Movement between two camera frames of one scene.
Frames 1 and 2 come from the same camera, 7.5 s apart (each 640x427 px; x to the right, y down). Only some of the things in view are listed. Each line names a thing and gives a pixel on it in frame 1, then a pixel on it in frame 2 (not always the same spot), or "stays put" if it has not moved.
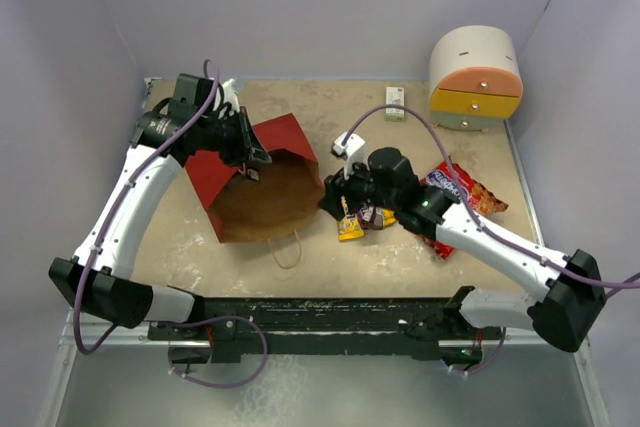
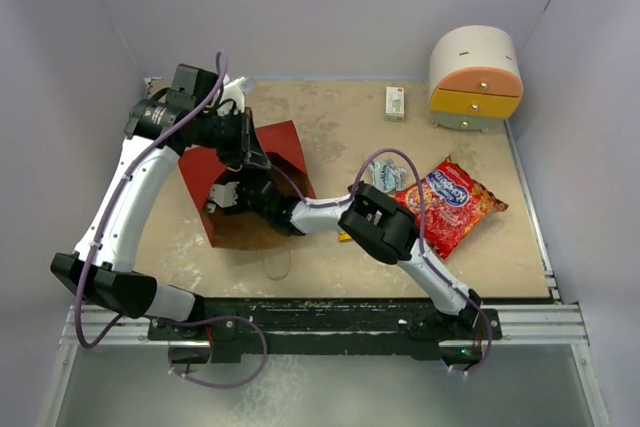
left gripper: (247, 141) stays put
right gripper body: (360, 189) to (246, 203)
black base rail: (329, 329) stays put
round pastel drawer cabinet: (475, 77) stays put
